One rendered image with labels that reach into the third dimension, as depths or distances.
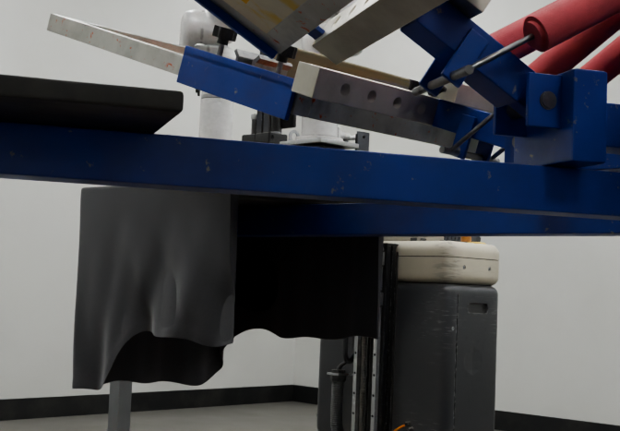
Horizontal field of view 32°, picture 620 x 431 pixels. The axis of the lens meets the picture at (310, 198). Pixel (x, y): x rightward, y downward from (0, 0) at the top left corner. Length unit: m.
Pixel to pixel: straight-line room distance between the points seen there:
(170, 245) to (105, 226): 0.21
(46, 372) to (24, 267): 0.59
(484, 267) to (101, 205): 1.37
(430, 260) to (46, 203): 3.31
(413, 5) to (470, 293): 1.93
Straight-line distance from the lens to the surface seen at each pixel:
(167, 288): 2.13
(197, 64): 1.99
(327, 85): 1.73
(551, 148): 1.46
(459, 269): 3.17
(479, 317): 3.25
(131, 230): 2.21
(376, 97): 1.82
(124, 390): 2.77
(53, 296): 6.15
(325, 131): 2.80
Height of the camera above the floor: 0.75
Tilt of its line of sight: 5 degrees up
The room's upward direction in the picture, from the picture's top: 2 degrees clockwise
